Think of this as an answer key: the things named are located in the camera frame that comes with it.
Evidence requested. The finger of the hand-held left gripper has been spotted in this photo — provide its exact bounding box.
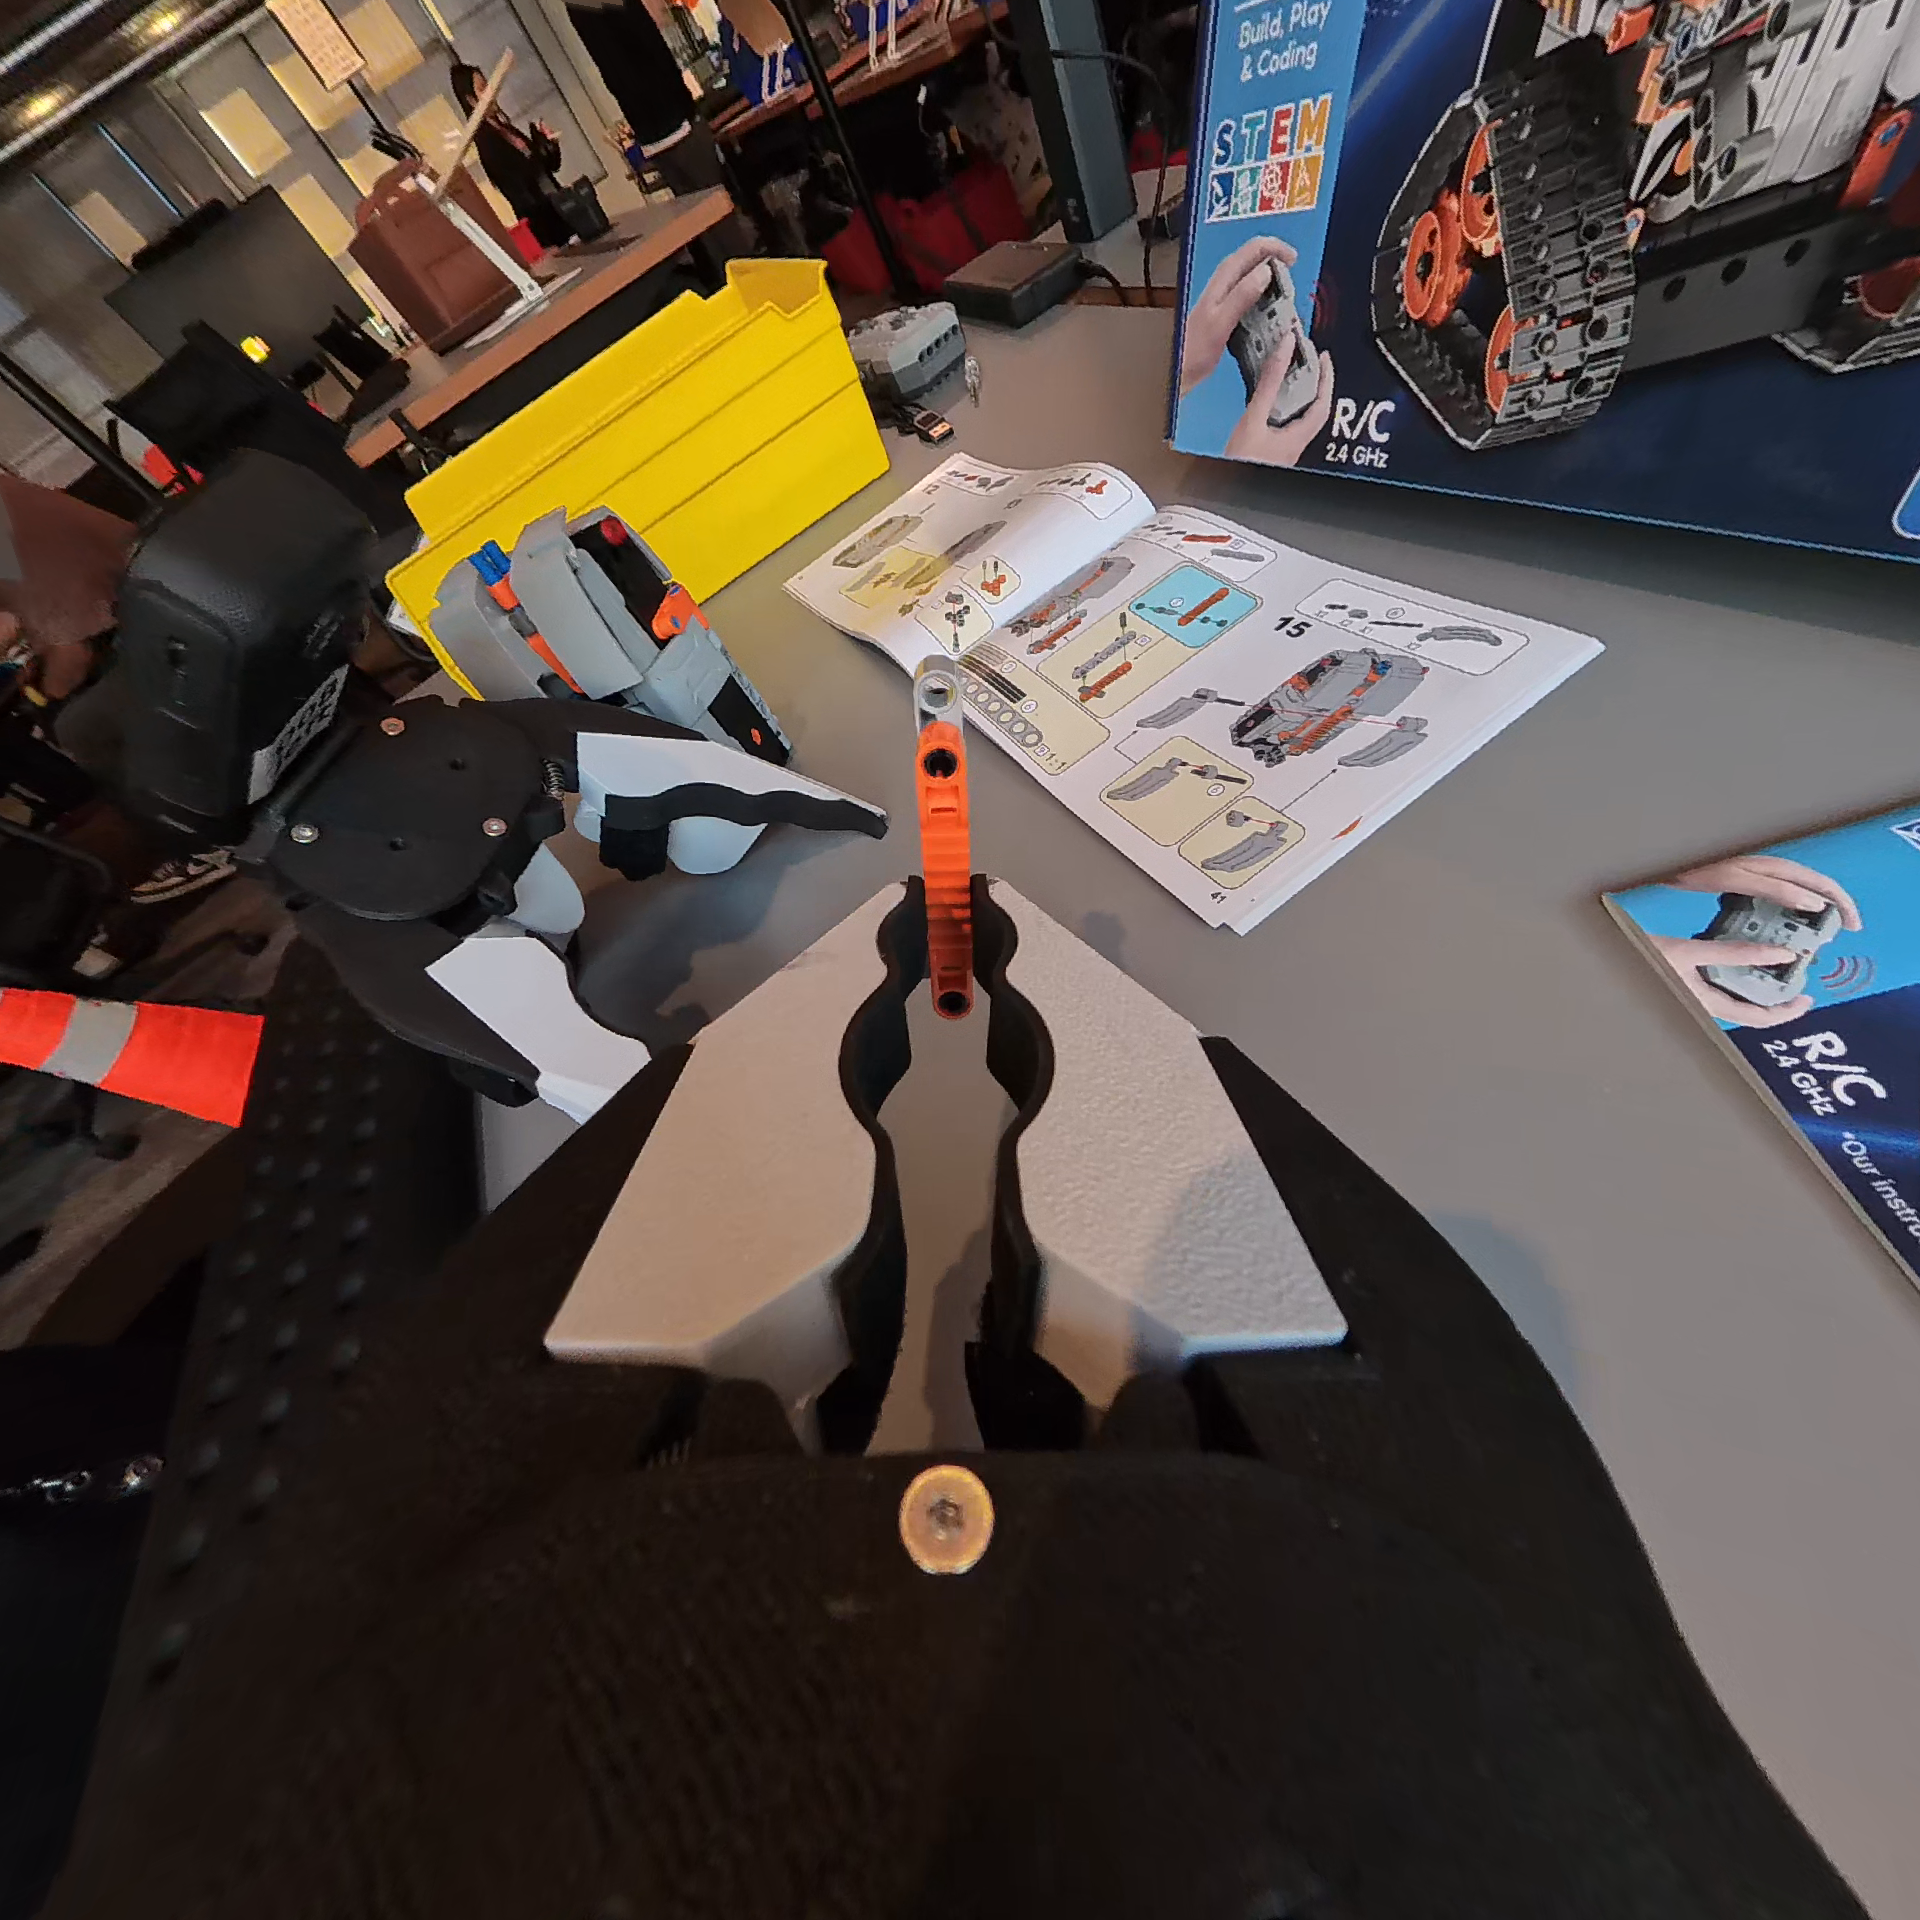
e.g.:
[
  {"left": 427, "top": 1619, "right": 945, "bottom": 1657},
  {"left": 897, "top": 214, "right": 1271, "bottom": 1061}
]
[
  {"left": 574, "top": 731, "right": 889, "bottom": 884},
  {"left": 423, "top": 927, "right": 665, "bottom": 1124}
]

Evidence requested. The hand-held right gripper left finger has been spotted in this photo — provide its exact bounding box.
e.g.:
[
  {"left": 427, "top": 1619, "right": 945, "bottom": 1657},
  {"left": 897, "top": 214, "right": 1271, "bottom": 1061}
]
[{"left": 540, "top": 879, "right": 921, "bottom": 1453}]

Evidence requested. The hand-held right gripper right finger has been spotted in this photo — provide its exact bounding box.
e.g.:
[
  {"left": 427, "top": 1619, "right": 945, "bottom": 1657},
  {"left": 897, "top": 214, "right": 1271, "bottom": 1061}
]
[{"left": 971, "top": 877, "right": 1348, "bottom": 1453}]

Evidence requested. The grey brick-built robot model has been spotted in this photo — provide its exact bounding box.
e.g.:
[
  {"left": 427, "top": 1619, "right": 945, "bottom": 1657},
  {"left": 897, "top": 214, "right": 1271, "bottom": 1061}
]
[{"left": 432, "top": 505, "right": 798, "bottom": 768}]

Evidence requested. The orange and grey brick beam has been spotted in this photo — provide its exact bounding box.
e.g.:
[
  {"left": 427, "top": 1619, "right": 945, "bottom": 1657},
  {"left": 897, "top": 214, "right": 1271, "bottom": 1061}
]
[{"left": 912, "top": 652, "right": 980, "bottom": 1022}]

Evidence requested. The grey desk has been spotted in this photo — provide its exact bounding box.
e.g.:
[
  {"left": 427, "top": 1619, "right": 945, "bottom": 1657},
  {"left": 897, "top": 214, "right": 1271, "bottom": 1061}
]
[{"left": 381, "top": 285, "right": 1920, "bottom": 1920}]

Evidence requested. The yellow plastic bin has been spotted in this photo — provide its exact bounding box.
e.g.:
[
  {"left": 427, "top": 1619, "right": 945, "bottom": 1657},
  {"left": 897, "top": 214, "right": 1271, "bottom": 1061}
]
[{"left": 381, "top": 259, "right": 894, "bottom": 699}]

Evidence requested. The orange reflective vest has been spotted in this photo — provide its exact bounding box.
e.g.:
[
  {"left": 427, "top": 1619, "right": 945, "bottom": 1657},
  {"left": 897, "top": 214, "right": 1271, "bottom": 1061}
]
[{"left": 0, "top": 985, "right": 265, "bottom": 1128}]

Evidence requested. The grey electronic brick hub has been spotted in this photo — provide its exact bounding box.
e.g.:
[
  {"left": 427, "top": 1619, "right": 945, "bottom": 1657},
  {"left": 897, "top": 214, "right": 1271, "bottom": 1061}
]
[{"left": 844, "top": 299, "right": 971, "bottom": 405}]

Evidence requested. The black dimpled mat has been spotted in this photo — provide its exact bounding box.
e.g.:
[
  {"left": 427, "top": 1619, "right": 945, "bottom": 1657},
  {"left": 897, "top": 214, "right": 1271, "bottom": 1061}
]
[{"left": 0, "top": 936, "right": 488, "bottom": 1920}]

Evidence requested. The wooden table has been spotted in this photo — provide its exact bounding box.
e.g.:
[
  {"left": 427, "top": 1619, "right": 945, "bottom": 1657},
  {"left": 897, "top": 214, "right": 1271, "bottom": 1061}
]
[{"left": 343, "top": 182, "right": 741, "bottom": 470}]

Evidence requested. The open white instruction booklet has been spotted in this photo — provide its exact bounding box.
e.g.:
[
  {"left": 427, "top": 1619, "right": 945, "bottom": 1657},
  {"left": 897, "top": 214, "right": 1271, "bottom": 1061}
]
[{"left": 784, "top": 451, "right": 1606, "bottom": 936}]

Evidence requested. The white folding stand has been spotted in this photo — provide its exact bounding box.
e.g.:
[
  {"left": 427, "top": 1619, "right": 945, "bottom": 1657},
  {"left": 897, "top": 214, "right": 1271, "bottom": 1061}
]
[{"left": 406, "top": 163, "right": 585, "bottom": 328}]

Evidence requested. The brown leather bag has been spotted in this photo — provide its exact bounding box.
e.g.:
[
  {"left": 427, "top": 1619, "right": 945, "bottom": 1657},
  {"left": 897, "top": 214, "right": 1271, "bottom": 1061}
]
[{"left": 349, "top": 158, "right": 529, "bottom": 357}]

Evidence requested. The dark large screen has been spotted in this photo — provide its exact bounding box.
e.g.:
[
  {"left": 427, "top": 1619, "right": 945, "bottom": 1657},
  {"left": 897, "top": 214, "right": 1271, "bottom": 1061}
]
[{"left": 105, "top": 182, "right": 358, "bottom": 360}]

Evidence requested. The black power adapter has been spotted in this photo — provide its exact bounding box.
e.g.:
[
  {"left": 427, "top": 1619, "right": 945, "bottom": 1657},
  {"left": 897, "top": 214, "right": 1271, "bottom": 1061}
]
[{"left": 943, "top": 239, "right": 1086, "bottom": 328}]

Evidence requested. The red bag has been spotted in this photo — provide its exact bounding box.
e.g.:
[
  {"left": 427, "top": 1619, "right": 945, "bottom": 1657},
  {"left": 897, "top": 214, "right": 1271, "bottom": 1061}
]
[{"left": 815, "top": 152, "right": 1039, "bottom": 296}]

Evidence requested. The black metal pole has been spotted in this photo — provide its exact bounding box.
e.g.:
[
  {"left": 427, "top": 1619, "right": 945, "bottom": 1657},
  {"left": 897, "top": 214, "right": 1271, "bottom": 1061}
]
[{"left": 779, "top": 0, "right": 921, "bottom": 301}]

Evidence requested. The blue cover booklet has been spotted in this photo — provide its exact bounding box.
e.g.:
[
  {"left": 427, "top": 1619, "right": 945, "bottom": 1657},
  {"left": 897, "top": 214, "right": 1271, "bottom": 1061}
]
[{"left": 1599, "top": 801, "right": 1920, "bottom": 1295}]

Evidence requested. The blue robot kit box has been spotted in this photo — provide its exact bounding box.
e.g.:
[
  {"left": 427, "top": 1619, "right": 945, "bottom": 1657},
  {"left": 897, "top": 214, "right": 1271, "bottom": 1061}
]
[{"left": 1168, "top": 0, "right": 1920, "bottom": 565}]

